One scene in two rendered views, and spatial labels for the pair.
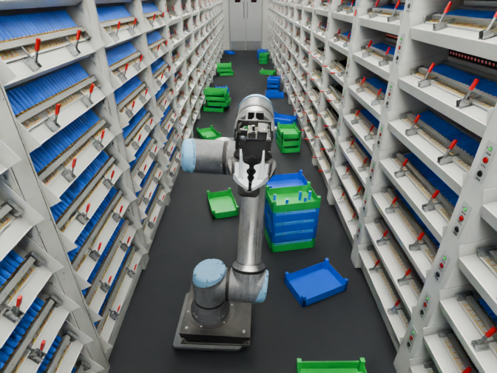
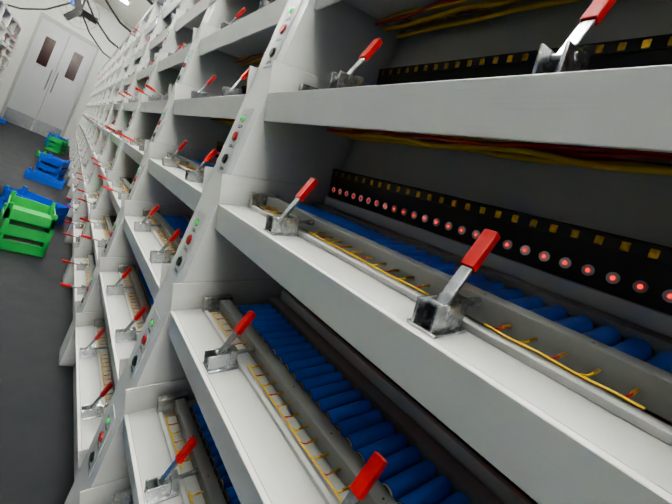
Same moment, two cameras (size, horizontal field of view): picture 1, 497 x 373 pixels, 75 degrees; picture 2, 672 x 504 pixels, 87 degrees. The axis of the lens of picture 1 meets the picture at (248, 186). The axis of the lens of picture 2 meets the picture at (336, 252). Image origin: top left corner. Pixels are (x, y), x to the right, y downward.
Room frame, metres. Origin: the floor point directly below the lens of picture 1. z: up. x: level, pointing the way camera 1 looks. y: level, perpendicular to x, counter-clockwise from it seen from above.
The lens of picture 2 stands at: (0.87, -0.45, 0.79)
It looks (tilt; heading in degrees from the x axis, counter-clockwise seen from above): 3 degrees down; 320
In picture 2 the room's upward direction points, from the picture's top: 25 degrees clockwise
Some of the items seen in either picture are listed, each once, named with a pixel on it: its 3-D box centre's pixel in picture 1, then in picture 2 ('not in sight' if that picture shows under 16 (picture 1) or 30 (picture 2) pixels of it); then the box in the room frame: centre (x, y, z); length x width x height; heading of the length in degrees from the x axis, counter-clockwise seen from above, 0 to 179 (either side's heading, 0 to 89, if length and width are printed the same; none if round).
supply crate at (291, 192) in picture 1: (292, 196); not in sight; (1.73, -0.28, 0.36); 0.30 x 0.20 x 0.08; 100
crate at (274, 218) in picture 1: (291, 206); not in sight; (1.73, -0.28, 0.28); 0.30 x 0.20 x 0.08; 100
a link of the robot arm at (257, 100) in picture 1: (255, 118); not in sight; (0.77, -0.02, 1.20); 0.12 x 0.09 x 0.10; 177
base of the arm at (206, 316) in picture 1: (210, 301); not in sight; (1.06, 0.19, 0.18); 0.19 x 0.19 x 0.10
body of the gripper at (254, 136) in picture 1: (253, 140); not in sight; (0.60, -0.01, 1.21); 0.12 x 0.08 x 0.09; 177
